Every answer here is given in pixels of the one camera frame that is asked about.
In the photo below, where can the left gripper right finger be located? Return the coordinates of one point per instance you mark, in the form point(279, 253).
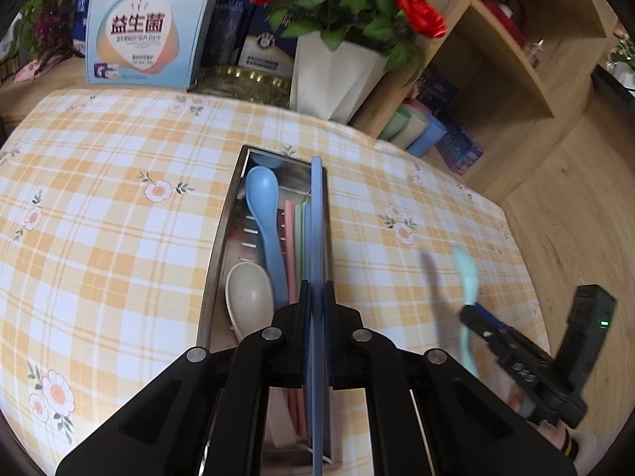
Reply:
point(428, 415)

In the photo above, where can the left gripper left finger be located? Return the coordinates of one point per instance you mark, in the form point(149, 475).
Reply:
point(204, 414)

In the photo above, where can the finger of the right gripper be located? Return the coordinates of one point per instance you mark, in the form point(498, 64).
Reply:
point(471, 319)
point(489, 318)

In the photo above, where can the mint green plastic spoon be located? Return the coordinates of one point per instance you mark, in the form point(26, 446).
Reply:
point(469, 278)

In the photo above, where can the blue chopstick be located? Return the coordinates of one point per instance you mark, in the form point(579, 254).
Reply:
point(306, 274)
point(317, 314)

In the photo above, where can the person's right hand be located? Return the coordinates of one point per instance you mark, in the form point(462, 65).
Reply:
point(519, 403)

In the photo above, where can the white sleeve with stripes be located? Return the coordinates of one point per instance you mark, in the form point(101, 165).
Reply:
point(580, 447)

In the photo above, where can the pink chopstick in tray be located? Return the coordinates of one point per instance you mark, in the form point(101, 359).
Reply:
point(296, 396)

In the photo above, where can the beige plastic spoon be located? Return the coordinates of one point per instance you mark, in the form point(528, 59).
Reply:
point(249, 302)

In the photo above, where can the purple box on shelf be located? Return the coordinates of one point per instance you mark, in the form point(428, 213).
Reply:
point(458, 147)

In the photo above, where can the stainless steel utensil tray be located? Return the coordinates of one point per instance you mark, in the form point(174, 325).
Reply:
point(237, 240)

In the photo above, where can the blue plastic cup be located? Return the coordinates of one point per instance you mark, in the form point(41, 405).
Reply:
point(431, 135)

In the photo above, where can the beige plastic cup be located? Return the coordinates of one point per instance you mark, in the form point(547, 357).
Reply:
point(416, 125)

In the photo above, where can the green chopstick pair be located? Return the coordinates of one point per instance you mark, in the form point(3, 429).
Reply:
point(301, 212)

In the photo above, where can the yellow checked tablecloth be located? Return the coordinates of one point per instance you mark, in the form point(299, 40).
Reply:
point(110, 201)

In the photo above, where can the green plastic cup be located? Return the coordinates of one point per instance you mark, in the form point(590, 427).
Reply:
point(397, 122)

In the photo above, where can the blue plastic spoon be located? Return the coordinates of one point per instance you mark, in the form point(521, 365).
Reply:
point(262, 196)

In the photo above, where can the dark printed box on shelf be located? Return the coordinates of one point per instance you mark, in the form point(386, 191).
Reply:
point(435, 92)

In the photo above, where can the wooden shelf unit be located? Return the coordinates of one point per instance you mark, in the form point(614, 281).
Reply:
point(518, 110)

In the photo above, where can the white flower pot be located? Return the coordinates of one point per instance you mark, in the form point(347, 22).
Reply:
point(333, 84)

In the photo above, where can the red item on shelf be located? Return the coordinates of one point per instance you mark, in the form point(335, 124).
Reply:
point(511, 15)

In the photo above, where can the gold round tin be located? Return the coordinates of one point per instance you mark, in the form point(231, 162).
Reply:
point(230, 81)

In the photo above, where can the red rose bouquet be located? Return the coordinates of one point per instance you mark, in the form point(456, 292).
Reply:
point(395, 29)

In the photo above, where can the light blue probiotic box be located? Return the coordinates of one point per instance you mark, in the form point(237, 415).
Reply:
point(154, 43)

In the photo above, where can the dark blue box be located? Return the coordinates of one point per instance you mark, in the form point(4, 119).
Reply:
point(227, 31)

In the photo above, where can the pink blossom plant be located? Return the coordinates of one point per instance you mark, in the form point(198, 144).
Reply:
point(44, 32)

